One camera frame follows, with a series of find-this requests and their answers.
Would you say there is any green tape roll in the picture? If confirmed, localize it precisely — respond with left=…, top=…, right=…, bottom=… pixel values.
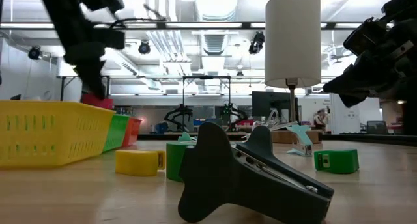
left=165, top=141, right=196, bottom=182

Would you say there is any dark office chair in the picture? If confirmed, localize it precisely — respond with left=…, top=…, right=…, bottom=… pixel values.
left=366, top=120, right=388, bottom=135

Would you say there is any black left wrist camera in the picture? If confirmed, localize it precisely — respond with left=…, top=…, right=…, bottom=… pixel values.
left=97, top=28, right=126, bottom=51

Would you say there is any white cabinet column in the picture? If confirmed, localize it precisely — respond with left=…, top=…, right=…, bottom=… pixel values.
left=329, top=93, right=361, bottom=135

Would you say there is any orange block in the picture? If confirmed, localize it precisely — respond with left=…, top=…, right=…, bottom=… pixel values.
left=81, top=92, right=115, bottom=110

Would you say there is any blue bin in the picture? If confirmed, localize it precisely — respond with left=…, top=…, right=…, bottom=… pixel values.
left=155, top=121, right=169, bottom=135

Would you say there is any table lamp with white shade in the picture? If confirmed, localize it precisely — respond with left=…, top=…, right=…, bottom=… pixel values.
left=265, top=0, right=323, bottom=144

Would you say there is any green plastic basket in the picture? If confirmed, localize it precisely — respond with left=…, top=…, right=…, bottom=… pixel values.
left=103, top=114, right=131, bottom=153

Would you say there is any yellow plastic basket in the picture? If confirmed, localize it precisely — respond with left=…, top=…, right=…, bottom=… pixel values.
left=0, top=100, right=117, bottom=169

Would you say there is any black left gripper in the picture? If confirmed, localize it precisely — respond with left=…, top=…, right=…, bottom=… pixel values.
left=42, top=0, right=126, bottom=100

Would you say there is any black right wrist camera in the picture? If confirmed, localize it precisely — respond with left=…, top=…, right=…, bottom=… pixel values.
left=343, top=17, right=390, bottom=55

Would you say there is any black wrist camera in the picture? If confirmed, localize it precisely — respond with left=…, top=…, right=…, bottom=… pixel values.
left=97, top=28, right=126, bottom=51
left=343, top=17, right=390, bottom=55

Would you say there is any black aluminium rig frame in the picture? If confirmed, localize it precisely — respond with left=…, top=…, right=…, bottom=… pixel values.
left=0, top=21, right=369, bottom=31

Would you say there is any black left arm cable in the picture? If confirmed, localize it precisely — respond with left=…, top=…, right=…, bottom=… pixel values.
left=109, top=4, right=164, bottom=31

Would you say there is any orange plastic basket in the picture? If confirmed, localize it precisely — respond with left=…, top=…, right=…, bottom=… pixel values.
left=122, top=117, right=143, bottom=148

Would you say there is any black background rig frame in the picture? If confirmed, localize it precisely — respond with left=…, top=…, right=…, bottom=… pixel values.
left=181, top=75, right=232, bottom=133

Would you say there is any green mini stapler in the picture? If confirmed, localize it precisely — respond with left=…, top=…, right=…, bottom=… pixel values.
left=313, top=148, right=360, bottom=175

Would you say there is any black ceiling-hung camera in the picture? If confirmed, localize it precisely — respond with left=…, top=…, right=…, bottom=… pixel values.
left=138, top=40, right=151, bottom=55
left=248, top=31, right=265, bottom=55
left=27, top=45, right=42, bottom=61

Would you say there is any black staple remover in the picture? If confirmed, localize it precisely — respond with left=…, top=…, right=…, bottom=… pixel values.
left=177, top=122, right=335, bottom=224

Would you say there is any black computer monitor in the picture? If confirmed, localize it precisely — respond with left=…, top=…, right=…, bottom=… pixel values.
left=252, top=91, right=299, bottom=122

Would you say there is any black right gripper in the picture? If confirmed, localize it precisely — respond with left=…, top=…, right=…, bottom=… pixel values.
left=322, top=25, right=417, bottom=108

